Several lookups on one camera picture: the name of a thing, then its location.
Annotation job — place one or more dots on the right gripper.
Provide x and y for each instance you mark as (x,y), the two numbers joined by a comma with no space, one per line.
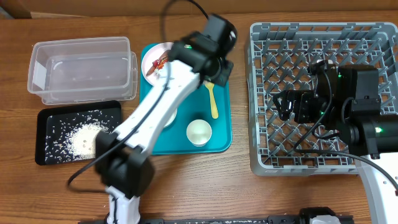
(302,101)

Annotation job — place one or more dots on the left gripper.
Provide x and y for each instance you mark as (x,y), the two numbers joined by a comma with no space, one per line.
(226,67)

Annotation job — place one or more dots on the white cup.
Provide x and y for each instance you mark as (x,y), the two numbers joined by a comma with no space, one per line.
(199,132)

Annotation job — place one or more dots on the small white bowl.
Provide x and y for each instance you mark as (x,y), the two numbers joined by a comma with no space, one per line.
(171,119)

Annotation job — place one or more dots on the red snack wrapper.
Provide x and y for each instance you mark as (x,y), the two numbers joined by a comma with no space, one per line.
(159,63)

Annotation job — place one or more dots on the large white plate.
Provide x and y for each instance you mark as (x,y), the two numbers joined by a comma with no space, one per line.
(153,54)

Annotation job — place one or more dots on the white rice pile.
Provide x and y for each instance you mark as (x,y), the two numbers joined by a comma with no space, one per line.
(71,136)

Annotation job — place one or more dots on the brown sausage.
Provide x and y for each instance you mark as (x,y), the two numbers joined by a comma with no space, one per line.
(152,69)

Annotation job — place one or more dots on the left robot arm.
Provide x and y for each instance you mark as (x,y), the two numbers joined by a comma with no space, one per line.
(123,156)

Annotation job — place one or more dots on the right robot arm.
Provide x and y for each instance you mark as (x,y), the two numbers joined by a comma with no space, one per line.
(346,100)

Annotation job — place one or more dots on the grey dishwasher rack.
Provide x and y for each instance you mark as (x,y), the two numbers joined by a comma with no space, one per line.
(277,57)

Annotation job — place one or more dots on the yellow plastic spoon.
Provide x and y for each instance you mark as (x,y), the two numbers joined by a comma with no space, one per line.
(213,106)

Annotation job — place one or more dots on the teal serving tray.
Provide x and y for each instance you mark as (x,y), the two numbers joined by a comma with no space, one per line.
(173,139)

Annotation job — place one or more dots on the clear plastic storage bin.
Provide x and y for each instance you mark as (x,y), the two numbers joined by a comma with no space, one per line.
(83,70)

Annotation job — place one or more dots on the black plastic tray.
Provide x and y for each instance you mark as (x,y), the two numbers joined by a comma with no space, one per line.
(44,114)

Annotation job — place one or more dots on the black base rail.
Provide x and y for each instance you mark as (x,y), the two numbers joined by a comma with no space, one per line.
(305,215)

